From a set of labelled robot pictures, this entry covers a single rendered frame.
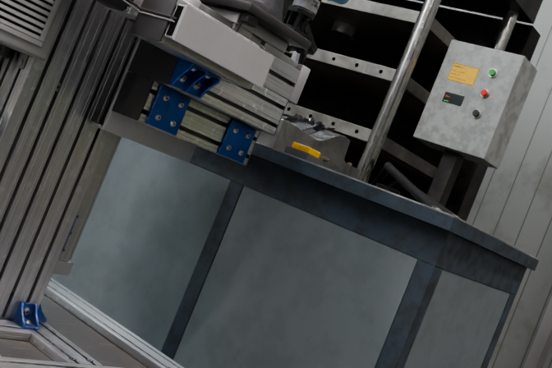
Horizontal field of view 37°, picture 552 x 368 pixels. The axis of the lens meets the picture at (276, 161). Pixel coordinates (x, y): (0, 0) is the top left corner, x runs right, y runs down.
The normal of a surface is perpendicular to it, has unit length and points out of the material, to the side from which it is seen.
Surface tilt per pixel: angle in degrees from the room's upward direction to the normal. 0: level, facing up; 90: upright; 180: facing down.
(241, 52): 90
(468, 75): 90
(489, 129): 90
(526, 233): 90
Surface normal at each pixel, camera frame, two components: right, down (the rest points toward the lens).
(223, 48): 0.72, 0.27
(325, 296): -0.54, -0.24
